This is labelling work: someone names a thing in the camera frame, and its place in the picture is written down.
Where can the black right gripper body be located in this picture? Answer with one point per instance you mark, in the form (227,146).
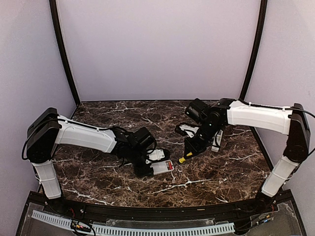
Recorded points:
(201,143)

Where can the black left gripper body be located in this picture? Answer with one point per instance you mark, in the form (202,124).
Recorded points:
(140,171)

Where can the white remote control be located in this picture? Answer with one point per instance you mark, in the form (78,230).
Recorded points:
(160,168)

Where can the yellow handled screwdriver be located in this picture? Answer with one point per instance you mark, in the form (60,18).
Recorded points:
(185,158)

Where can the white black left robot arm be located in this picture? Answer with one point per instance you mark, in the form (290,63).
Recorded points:
(51,129)

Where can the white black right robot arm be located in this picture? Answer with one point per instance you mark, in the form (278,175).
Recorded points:
(289,121)

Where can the white air conditioner remote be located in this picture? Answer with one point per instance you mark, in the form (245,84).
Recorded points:
(217,141)

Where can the red AAA battery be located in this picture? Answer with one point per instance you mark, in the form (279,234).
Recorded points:
(170,166)

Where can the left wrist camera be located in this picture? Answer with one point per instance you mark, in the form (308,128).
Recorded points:
(157,155)

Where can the black front rail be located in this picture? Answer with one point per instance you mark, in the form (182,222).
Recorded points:
(94,212)

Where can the white slotted cable duct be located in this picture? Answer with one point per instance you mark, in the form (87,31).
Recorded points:
(136,228)

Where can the black right frame post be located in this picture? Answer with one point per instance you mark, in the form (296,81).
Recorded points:
(255,48)

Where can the black frame post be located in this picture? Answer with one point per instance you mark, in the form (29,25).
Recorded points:
(62,51)
(255,48)

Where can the black left frame post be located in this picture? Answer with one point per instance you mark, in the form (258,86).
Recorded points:
(62,51)

